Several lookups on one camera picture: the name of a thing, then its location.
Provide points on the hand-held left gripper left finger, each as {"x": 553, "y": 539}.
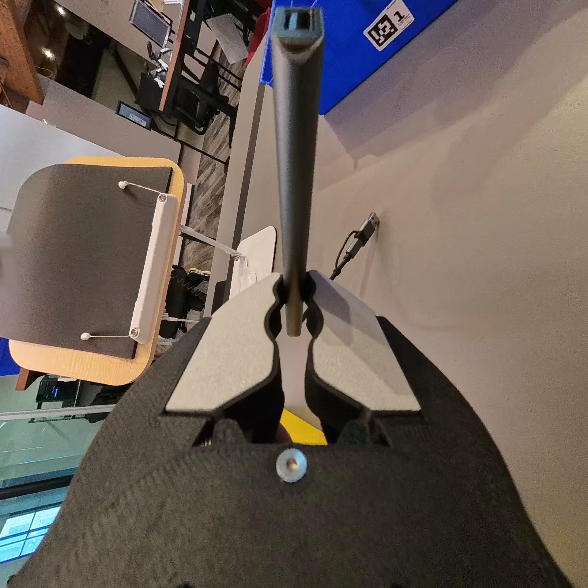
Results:
{"x": 229, "y": 353}

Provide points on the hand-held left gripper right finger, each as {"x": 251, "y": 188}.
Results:
{"x": 358, "y": 358}

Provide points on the yellow plastic bin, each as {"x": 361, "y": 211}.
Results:
{"x": 298, "y": 429}

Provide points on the dark grey usb hub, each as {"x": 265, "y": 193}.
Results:
{"x": 296, "y": 160}

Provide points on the white table pad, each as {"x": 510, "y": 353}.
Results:
{"x": 262, "y": 252}

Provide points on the black equipment rack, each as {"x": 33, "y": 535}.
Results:
{"x": 55, "y": 390}

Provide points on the black office chair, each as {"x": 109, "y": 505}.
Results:
{"x": 206, "y": 92}

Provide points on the wooden desk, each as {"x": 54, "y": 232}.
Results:
{"x": 177, "y": 55}

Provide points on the blue plastic bin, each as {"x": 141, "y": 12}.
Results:
{"x": 349, "y": 55}

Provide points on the red bin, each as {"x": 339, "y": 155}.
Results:
{"x": 261, "y": 34}

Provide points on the grey desk monitor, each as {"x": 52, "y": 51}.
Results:
{"x": 149, "y": 18}

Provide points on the white mount bracket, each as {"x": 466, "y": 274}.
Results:
{"x": 242, "y": 278}

